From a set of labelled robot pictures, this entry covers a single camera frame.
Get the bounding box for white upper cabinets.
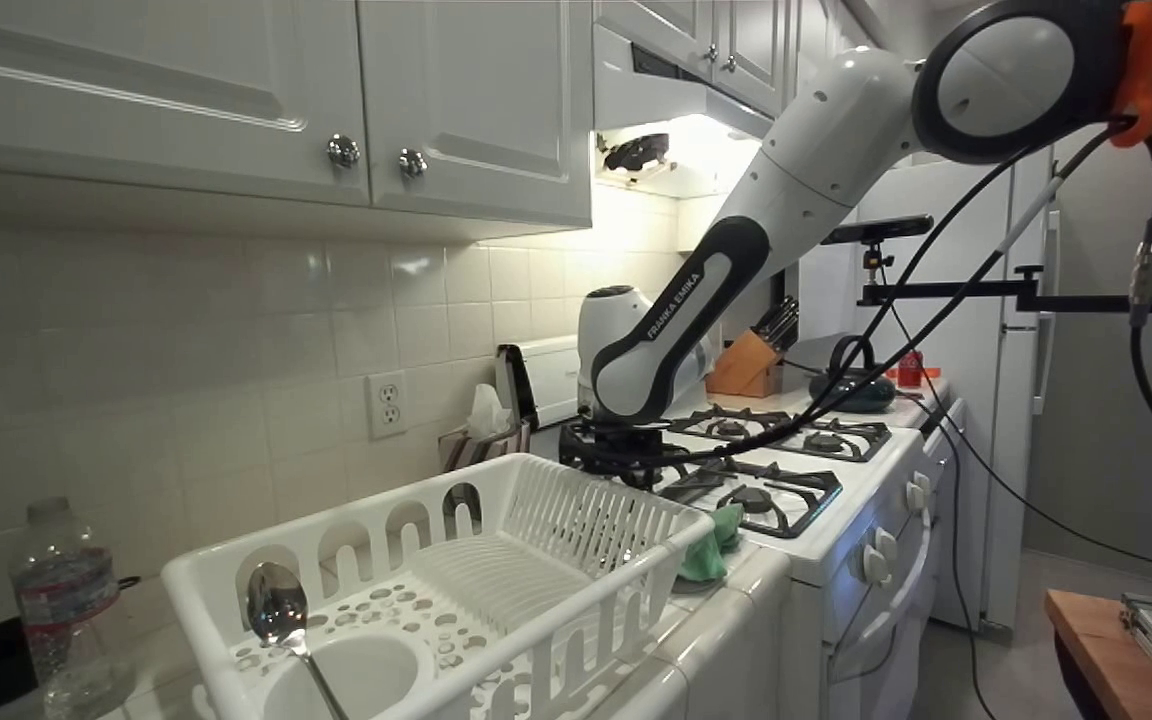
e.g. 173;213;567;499
0;0;797;242

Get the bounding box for black camera on mount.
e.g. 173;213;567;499
822;215;932;246

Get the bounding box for clear plastic water bottle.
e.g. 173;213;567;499
10;495;138;720

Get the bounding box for white refrigerator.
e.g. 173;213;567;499
791;153;1060;634

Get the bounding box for wooden knife block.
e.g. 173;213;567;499
706;302;802;399

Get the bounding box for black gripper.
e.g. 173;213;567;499
559;421;665;486

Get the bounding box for green sponge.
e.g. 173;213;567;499
680;504;746;586

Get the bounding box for wooden table top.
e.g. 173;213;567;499
1045;590;1152;720

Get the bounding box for black stove grate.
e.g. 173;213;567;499
629;404;894;541

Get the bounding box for large silver spoon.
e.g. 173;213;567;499
243;560;348;720

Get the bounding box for white dish rack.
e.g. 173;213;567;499
166;452;712;720

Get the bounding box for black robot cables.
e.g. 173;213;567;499
654;113;1152;575

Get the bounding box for wall power outlet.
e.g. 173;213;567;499
369;374;408;439

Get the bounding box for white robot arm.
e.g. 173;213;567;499
582;0;1152;426

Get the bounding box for white cutlery holder cup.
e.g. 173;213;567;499
262;634;432;720

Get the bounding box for dark green kettle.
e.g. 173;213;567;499
809;335;897;411

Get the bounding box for white stove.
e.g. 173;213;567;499
493;333;962;720

